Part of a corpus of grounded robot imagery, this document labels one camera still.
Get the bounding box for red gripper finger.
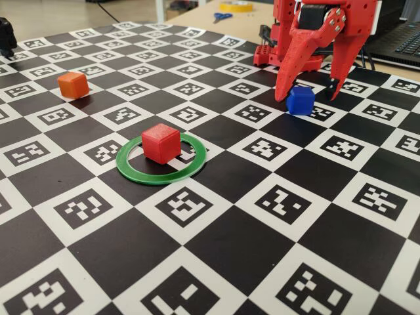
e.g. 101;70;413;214
327;31;375;102
274;7;348;104

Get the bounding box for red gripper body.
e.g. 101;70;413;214
297;0;379;36

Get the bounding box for blue cube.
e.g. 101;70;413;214
285;85;316;116

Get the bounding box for red cube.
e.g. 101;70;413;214
140;123;182;165

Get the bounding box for orange cube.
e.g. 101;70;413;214
56;72;91;100

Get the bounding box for black laptop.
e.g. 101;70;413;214
363;0;420;69

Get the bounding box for yellow tape roll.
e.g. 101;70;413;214
219;0;255;12

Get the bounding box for blue scissors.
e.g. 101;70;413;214
212;12;234;25

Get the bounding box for black white marker mat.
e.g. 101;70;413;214
0;20;420;315

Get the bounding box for black plastic device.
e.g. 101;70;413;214
0;17;18;60

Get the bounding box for black usb cable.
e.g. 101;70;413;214
359;44;377;72

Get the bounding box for red lattice base plate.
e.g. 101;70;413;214
252;44;333;72

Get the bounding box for green flat ring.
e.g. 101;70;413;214
115;132;208;186

